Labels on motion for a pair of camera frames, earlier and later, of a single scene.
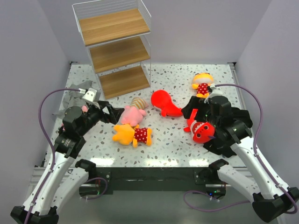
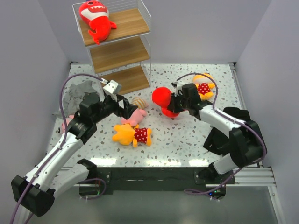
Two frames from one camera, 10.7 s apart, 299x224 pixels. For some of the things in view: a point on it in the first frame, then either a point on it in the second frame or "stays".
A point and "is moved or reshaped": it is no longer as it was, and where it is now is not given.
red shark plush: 162,99 is moved or reshaped
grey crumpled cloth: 74,98 stays
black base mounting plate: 104,181 stays
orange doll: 202,81 stays
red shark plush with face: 202,132 → 96,15
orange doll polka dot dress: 126,134 stays
